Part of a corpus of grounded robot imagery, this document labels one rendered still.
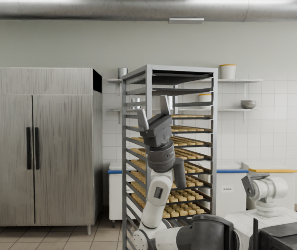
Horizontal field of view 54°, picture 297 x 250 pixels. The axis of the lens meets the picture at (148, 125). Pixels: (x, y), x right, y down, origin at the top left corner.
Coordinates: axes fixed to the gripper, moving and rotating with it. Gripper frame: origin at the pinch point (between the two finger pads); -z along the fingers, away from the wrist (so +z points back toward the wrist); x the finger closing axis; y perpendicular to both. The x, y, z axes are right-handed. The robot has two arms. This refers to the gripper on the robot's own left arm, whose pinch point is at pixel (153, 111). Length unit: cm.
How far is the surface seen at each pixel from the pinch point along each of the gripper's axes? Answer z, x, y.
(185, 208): 106, 65, -42
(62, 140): 112, 98, -236
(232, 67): 85, 321, -123
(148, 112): 34, 59, -56
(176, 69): 14, 84, -50
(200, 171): 81, 77, -36
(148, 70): 11, 69, -60
